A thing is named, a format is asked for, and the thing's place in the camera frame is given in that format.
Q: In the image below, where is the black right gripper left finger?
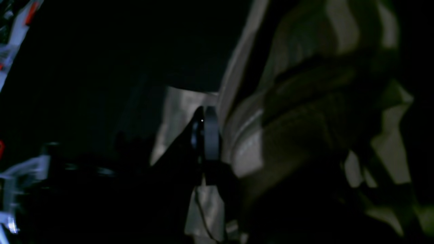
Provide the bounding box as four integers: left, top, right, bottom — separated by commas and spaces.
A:
34, 106, 205, 244

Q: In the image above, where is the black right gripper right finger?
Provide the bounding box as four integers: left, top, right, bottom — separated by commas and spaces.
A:
217, 159, 405, 244

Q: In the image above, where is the camouflage t-shirt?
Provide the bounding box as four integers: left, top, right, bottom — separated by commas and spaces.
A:
153, 0, 433, 244

